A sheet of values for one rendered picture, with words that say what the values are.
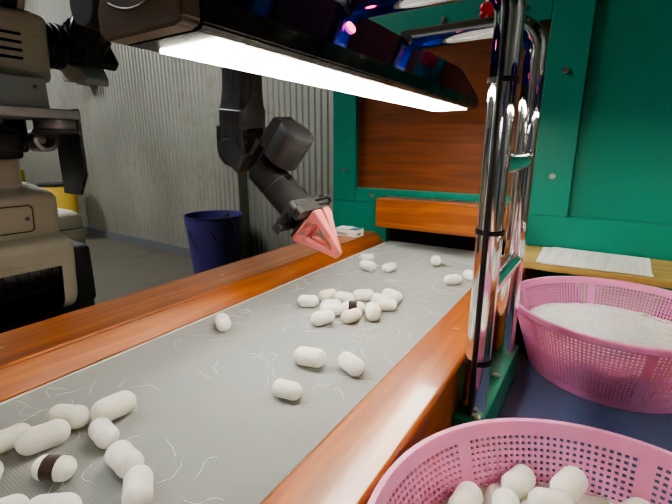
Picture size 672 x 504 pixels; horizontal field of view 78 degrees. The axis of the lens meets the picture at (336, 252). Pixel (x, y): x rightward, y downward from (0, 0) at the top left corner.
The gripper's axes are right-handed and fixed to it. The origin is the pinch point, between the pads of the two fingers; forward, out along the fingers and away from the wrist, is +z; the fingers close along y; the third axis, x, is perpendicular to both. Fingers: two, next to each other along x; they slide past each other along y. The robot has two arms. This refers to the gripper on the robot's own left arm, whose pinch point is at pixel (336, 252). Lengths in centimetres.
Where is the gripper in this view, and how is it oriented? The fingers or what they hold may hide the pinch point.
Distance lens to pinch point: 65.5
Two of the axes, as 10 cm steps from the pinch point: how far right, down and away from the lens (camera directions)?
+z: 6.4, 7.3, -2.3
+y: 5.4, -2.2, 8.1
